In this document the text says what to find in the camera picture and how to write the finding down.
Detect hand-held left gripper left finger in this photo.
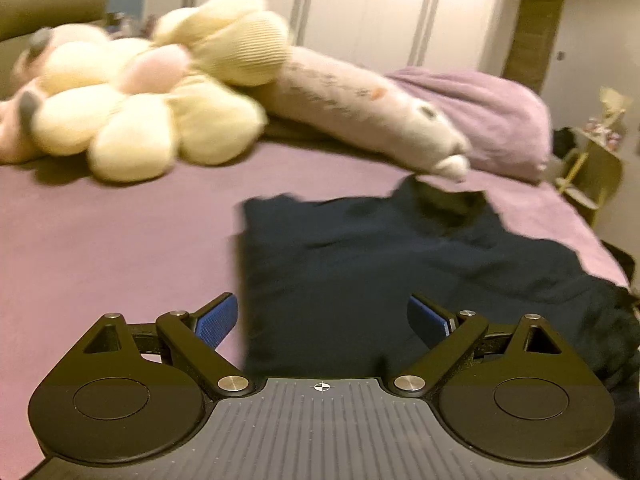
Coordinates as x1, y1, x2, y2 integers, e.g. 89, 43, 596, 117
82, 292, 253, 396

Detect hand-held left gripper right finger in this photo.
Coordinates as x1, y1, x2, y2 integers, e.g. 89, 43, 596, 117
392, 294, 563, 396

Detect dark navy garment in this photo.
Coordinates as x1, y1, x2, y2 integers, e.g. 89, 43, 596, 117
235, 175, 640, 411

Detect black clothes pile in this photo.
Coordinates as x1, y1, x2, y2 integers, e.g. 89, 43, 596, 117
552, 127, 578, 161

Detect cream flower plush cushion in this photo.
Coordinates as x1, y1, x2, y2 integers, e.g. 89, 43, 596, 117
32, 0, 293, 183

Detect purple pillow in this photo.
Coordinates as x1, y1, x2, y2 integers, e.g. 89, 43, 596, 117
385, 66, 553, 183

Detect yellow side table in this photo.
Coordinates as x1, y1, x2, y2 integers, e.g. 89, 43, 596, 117
555, 125, 626, 226

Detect long pale rabbit plush pillow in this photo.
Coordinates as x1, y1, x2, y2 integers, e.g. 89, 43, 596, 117
255, 45, 473, 183

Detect pink plush toy grey paws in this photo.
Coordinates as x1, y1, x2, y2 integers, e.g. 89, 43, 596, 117
0, 22, 116, 166

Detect wrapped flower bouquet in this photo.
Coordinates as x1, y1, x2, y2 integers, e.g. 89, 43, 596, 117
585, 86, 632, 151

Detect brown wooden door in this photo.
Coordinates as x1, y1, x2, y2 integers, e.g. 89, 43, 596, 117
502, 0, 566, 96

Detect white wardrobe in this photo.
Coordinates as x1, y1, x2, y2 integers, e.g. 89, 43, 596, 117
145, 0, 516, 81

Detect olive padded headboard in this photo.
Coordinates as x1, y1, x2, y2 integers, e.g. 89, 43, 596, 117
0, 0, 111, 101

